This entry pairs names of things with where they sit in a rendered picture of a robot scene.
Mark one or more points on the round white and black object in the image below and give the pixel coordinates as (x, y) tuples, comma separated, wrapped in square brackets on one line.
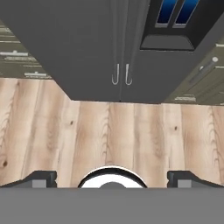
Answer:
[(112, 175)]

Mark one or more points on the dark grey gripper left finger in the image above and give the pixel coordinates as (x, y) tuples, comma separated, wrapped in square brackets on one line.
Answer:
[(43, 177)]

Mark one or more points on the olive cupboard cabinet run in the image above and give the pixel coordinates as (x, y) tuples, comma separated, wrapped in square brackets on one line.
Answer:
[(204, 87)]

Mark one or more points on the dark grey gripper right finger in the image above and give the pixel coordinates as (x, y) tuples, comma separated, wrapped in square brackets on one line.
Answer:
[(179, 177)]

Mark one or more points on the olive drawer cabinet run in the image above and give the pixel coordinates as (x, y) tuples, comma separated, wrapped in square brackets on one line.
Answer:
[(17, 64)]

